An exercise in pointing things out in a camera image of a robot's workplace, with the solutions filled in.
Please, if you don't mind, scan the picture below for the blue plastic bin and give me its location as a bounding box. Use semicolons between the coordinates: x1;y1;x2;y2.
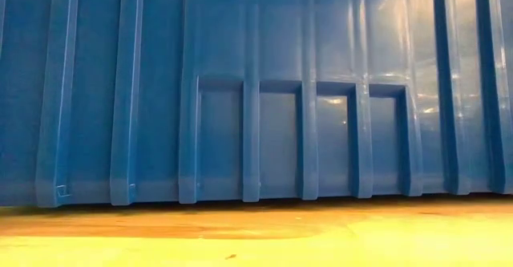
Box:
0;0;513;208

